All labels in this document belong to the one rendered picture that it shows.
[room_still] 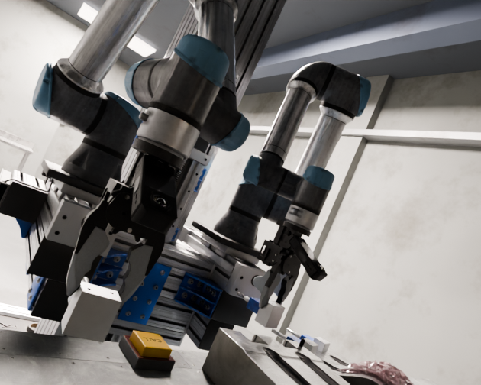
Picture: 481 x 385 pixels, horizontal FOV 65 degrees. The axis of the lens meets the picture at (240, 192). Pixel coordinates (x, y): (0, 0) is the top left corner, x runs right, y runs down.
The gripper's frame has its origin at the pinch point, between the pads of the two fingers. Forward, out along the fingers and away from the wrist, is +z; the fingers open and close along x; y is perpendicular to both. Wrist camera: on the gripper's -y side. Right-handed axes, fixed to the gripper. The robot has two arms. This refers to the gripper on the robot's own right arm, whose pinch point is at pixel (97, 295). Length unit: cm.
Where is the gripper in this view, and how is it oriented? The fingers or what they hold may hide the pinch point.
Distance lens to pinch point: 51.9
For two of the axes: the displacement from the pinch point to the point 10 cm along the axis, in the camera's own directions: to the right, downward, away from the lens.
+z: -4.1, 9.1, -0.6
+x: -8.0, -3.9, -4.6
